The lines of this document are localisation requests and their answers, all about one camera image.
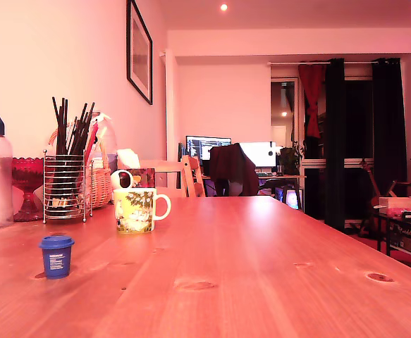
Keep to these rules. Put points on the blue coffee capsule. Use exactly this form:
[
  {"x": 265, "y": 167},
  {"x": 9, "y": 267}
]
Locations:
[{"x": 57, "y": 260}]

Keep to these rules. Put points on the computer monitor dark screen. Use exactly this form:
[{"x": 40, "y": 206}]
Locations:
[{"x": 208, "y": 148}]

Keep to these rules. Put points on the office chair with dark jacket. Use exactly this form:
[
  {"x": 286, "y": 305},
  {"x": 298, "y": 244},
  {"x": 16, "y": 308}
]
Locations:
[{"x": 231, "y": 165}]

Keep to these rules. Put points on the pale wooden chair back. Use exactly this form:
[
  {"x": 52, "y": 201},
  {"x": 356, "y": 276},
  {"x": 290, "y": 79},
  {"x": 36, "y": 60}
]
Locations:
[{"x": 163, "y": 167}]

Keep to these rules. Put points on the computer monitor white screen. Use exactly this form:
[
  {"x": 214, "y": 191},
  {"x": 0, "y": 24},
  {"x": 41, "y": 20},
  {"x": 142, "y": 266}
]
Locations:
[{"x": 258, "y": 155}]

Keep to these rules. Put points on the colourful printed box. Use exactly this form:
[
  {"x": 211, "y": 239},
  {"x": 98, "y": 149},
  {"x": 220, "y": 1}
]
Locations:
[{"x": 145, "y": 177}]

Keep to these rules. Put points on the white paper tissue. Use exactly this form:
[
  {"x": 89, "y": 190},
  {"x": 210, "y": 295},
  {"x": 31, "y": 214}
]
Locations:
[{"x": 127, "y": 158}]

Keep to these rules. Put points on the yellow floral ceramic mug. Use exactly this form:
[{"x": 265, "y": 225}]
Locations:
[{"x": 134, "y": 211}]

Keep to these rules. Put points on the computer desk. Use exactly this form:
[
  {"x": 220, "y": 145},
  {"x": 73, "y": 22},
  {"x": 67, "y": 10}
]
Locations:
[{"x": 289, "y": 176}]

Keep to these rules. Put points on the potted plant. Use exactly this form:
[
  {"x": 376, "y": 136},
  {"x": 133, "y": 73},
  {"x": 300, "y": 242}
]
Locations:
[{"x": 289, "y": 160}]

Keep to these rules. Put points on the glowing computer tower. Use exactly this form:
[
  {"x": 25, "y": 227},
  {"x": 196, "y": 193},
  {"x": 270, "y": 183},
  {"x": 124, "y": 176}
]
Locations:
[{"x": 292, "y": 199}]

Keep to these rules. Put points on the clear plastic spray bottle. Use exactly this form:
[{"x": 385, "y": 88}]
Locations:
[{"x": 108, "y": 141}]

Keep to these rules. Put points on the wicker basket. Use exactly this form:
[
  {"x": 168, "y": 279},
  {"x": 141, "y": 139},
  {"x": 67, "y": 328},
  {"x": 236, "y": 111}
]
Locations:
[{"x": 101, "y": 186}]

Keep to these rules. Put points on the black chopstick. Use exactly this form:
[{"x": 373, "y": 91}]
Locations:
[
  {"x": 62, "y": 123},
  {"x": 90, "y": 112},
  {"x": 56, "y": 123},
  {"x": 65, "y": 123},
  {"x": 82, "y": 116}
]

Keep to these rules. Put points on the red curtain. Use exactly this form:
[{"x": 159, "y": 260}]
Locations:
[{"x": 312, "y": 91}]

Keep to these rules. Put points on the black curtain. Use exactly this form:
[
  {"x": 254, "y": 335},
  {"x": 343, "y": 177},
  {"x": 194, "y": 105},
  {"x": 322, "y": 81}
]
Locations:
[
  {"x": 335, "y": 141},
  {"x": 390, "y": 134}
]

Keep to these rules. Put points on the white curtain rod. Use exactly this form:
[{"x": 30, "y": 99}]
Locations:
[{"x": 297, "y": 63}]

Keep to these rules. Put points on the ceiling spotlight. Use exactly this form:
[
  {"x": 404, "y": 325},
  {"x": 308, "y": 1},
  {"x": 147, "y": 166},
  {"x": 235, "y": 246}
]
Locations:
[{"x": 223, "y": 7}]

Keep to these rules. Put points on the guitar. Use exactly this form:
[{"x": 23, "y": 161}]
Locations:
[{"x": 376, "y": 202}]

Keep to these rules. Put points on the red glass goblet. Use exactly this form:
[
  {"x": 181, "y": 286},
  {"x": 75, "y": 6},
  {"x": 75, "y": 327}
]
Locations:
[{"x": 25, "y": 172}]

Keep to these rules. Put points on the black low shelf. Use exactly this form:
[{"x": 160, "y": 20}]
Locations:
[{"x": 388, "y": 239}]

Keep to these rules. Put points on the pink item on shelf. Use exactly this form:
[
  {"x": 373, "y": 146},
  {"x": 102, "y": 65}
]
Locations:
[{"x": 399, "y": 212}]

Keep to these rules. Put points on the beige cardboard box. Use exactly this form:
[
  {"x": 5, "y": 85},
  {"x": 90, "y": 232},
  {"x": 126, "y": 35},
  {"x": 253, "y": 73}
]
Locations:
[{"x": 400, "y": 203}]

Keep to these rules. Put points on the black framed wall picture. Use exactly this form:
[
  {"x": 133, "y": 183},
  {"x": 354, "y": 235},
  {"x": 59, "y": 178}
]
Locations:
[{"x": 140, "y": 53}]

